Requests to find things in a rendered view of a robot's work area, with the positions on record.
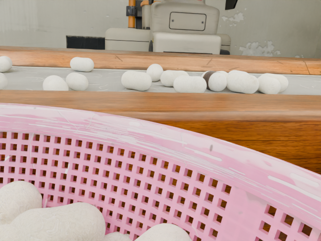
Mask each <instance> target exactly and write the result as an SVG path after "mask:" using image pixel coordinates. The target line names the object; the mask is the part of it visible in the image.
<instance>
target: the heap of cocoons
mask: <svg viewBox="0 0 321 241"><path fill-rule="evenodd" d="M42 199H43V198H42V195H41V193H40V192H39V191H38V189H37V188H36V187H35V186H34V185H33V184H31V183H29V182H26V181H14V182H11V183H8V184H6V185H5V186H3V187H2V188H1V189H0V241H132V240H131V239H130V238H129V234H121V233H119V232H113V233H109V234H107V235H105V231H106V224H105V220H104V217H103V215H102V213H101V212H100V211H99V210H98V209H97V208H96V207H95V206H93V205H91V204H89V203H84V202H77V203H73V204H68V205H64V206H58V207H51V208H42ZM134 241H192V239H191V237H190V236H189V235H188V233H187V232H186V231H185V230H183V229H182V228H180V227H179V226H176V225H174V224H170V223H162V224H158V225H155V226H153V227H151V228H150V229H148V230H147V231H146V232H145V233H143V234H142V235H141V236H139V237H138V238H137V239H136V240H134Z"/></svg>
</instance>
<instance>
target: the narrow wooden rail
mask: <svg viewBox="0 0 321 241"><path fill-rule="evenodd" d="M0 103H14V104H28V105H40V106H50V107H61V108H69V109H77V110H87V111H94V112H101V113H107V114H113V115H119V116H125V117H130V118H135V119H140V120H145V121H151V122H155V123H160V124H164V125H169V126H173V127H177V128H180V129H184V130H188V131H193V132H197V133H200V134H204V135H207V136H211V137H214V138H217V139H220V140H224V141H227V142H231V143H234V144H237V145H240V146H243V147H246V148H249V149H252V150H255V151H258V152H261V153H264V154H267V155H270V156H272V157H275V158H278V159H280V160H283V161H286V162H289V163H291V164H294V165H297V166H299V167H302V168H304V169H307V170H310V171H312V172H315V173H317V174H320V175H321V95H283V94H227V93H171V92H115V91H59V90H3V89H0Z"/></svg>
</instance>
